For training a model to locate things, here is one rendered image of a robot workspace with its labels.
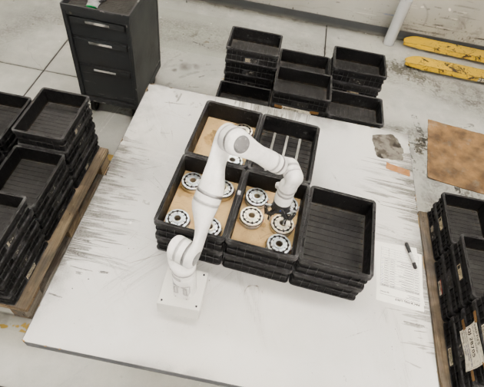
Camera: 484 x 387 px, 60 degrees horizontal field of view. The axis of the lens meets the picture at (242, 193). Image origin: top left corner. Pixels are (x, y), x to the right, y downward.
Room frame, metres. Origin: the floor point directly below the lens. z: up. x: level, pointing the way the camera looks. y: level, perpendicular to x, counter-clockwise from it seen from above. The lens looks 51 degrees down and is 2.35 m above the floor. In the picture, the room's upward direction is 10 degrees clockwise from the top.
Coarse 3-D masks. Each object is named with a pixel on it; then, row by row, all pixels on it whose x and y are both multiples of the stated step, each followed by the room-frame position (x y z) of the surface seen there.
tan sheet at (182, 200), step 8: (232, 184) 1.25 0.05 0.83; (176, 192) 1.15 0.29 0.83; (184, 192) 1.16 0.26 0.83; (176, 200) 1.10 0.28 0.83; (184, 200) 1.11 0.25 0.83; (232, 200) 1.16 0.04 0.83; (176, 208) 1.06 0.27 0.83; (184, 208) 1.07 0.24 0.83; (224, 208) 1.11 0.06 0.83; (192, 216) 1.04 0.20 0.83; (216, 216) 1.06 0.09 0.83; (224, 216) 1.07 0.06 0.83; (192, 224) 0.99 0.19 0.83; (224, 224) 1.02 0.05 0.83
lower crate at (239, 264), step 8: (224, 256) 0.88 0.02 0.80; (232, 256) 0.88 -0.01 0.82; (224, 264) 0.89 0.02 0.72; (232, 264) 0.89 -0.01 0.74; (240, 264) 0.88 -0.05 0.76; (248, 264) 0.88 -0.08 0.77; (256, 264) 0.87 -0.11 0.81; (248, 272) 0.88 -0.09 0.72; (256, 272) 0.88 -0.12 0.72; (264, 272) 0.88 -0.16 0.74; (272, 272) 0.87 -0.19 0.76; (280, 272) 0.86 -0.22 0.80; (288, 272) 0.86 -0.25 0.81; (280, 280) 0.87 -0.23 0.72
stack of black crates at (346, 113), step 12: (336, 96) 2.59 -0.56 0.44; (348, 96) 2.59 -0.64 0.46; (360, 96) 2.59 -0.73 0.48; (336, 108) 2.52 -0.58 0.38; (348, 108) 2.55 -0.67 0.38; (360, 108) 2.57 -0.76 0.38; (372, 108) 2.58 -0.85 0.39; (336, 120) 2.32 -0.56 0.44; (348, 120) 2.30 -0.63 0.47; (360, 120) 2.31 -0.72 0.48; (372, 120) 2.47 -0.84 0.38
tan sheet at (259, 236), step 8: (272, 192) 1.25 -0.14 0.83; (272, 200) 1.20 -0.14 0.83; (240, 208) 1.13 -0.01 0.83; (264, 216) 1.11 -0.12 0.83; (272, 216) 1.12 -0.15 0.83; (296, 216) 1.14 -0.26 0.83; (240, 224) 1.04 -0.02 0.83; (264, 224) 1.06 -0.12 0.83; (240, 232) 1.00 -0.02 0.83; (248, 232) 1.01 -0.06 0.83; (256, 232) 1.01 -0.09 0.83; (264, 232) 1.02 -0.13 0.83; (240, 240) 0.96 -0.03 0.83; (248, 240) 0.96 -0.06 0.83; (256, 240) 0.97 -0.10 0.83; (264, 240) 0.98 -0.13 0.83
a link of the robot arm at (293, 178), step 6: (288, 174) 1.03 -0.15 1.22; (294, 174) 1.03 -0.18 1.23; (300, 174) 1.03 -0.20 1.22; (282, 180) 1.07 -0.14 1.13; (288, 180) 1.01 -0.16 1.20; (294, 180) 1.01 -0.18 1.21; (300, 180) 1.02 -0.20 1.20; (282, 186) 1.04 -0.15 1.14; (288, 186) 1.02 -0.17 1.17; (294, 186) 1.02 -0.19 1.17; (282, 192) 1.03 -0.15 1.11; (288, 192) 1.03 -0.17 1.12; (294, 192) 1.05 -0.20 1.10; (288, 198) 1.03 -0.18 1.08
